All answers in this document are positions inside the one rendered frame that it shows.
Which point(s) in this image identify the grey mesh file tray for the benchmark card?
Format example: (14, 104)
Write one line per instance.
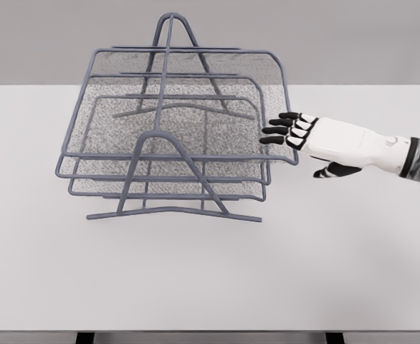
(254, 104)
(102, 186)
(231, 64)

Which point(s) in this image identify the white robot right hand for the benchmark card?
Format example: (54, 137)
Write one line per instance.
(335, 138)

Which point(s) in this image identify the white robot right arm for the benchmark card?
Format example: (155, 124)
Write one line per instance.
(407, 157)

